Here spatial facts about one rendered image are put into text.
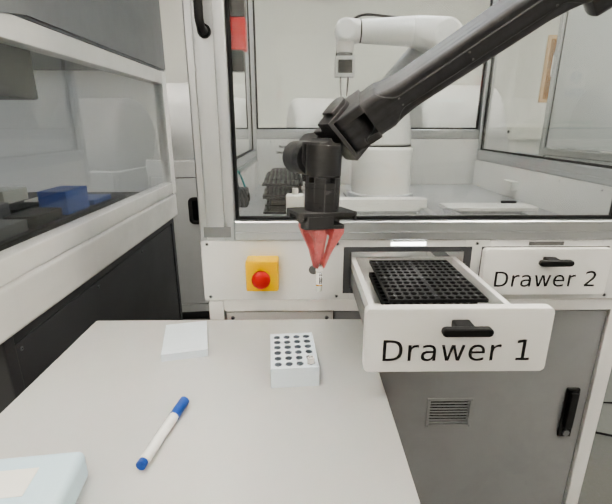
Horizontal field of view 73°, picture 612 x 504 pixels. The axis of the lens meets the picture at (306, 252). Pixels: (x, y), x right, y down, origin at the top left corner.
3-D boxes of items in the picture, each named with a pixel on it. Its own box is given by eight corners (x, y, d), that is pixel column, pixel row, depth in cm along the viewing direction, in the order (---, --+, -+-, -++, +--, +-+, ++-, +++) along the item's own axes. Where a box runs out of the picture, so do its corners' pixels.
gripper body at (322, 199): (285, 218, 69) (286, 173, 67) (339, 216, 73) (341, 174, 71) (300, 226, 64) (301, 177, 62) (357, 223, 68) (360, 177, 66)
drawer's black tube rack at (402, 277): (484, 331, 75) (488, 298, 73) (387, 332, 75) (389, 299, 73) (443, 285, 96) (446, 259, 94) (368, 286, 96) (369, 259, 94)
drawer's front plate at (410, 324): (544, 371, 66) (556, 308, 63) (363, 372, 66) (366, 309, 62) (538, 364, 68) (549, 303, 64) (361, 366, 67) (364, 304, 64)
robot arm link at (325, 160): (318, 137, 61) (350, 138, 64) (297, 137, 67) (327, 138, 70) (316, 184, 63) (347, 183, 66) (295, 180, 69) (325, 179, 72)
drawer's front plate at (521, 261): (604, 294, 96) (614, 249, 93) (479, 294, 95) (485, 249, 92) (598, 291, 98) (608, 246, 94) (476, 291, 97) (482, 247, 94)
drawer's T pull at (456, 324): (494, 337, 60) (495, 329, 60) (442, 338, 60) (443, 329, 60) (483, 326, 64) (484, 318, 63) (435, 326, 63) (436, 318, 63)
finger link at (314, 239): (295, 263, 72) (297, 210, 70) (332, 260, 75) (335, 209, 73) (311, 275, 66) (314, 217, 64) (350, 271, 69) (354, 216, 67)
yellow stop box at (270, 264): (278, 293, 91) (277, 262, 89) (245, 293, 91) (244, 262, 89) (279, 284, 96) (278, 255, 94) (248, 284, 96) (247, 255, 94)
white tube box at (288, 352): (319, 385, 72) (319, 366, 71) (271, 388, 71) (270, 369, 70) (311, 348, 84) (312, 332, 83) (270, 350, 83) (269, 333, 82)
